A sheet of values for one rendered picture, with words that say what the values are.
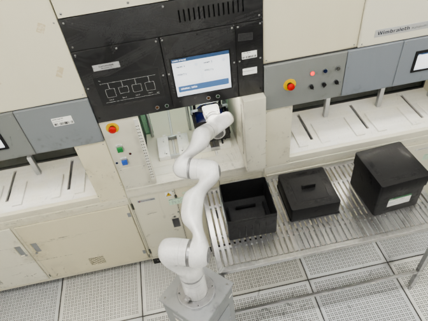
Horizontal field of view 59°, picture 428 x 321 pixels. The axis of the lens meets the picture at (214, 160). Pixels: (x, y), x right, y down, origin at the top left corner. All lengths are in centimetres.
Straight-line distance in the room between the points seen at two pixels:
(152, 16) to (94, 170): 96
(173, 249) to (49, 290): 173
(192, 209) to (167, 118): 126
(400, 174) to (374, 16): 82
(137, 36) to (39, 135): 74
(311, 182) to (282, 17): 97
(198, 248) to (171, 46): 92
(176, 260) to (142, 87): 84
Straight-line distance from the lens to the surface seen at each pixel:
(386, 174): 224
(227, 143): 250
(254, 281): 290
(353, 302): 291
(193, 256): 166
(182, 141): 256
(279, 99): 211
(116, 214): 256
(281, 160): 243
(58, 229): 269
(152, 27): 179
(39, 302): 325
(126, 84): 191
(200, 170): 175
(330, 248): 217
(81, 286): 317
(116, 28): 179
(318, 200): 223
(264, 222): 210
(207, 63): 189
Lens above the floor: 257
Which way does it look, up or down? 44 degrees down
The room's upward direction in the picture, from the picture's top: 8 degrees counter-clockwise
